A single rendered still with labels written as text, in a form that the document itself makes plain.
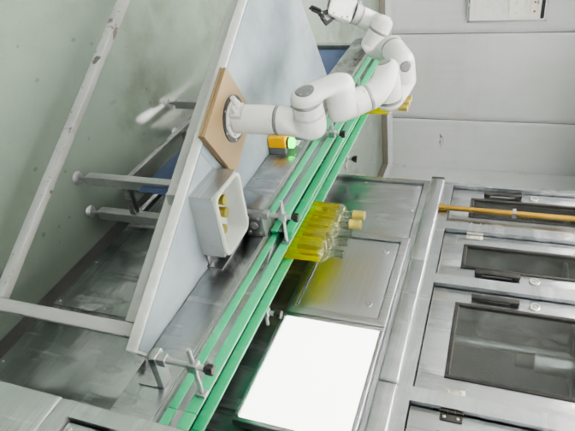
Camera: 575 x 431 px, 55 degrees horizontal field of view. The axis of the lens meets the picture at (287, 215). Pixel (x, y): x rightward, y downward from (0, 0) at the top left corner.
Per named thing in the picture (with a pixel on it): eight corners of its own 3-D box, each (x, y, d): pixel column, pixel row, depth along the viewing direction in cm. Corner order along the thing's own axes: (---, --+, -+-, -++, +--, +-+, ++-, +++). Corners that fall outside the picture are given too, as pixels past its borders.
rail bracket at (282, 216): (266, 242, 189) (300, 246, 185) (258, 201, 180) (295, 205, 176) (269, 237, 192) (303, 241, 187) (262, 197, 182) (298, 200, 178)
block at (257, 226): (246, 236, 191) (265, 238, 188) (242, 213, 185) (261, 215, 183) (251, 230, 193) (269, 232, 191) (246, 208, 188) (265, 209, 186)
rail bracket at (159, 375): (140, 388, 144) (217, 407, 136) (121, 344, 134) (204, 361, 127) (150, 374, 147) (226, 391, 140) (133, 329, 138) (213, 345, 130)
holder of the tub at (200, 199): (206, 268, 179) (228, 270, 176) (187, 196, 164) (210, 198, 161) (228, 236, 192) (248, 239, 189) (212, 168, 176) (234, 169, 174)
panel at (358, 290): (233, 426, 154) (352, 456, 142) (230, 419, 152) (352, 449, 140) (324, 234, 221) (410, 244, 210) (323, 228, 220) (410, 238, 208)
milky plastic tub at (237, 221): (204, 256, 176) (228, 259, 173) (188, 196, 163) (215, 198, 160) (227, 224, 189) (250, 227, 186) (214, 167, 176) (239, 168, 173)
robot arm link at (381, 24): (384, 47, 205) (397, 23, 200) (359, 36, 202) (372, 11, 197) (377, 32, 217) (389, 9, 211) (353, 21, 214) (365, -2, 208)
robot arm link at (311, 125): (276, 144, 177) (324, 145, 172) (267, 110, 168) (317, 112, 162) (285, 124, 183) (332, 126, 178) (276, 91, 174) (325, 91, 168)
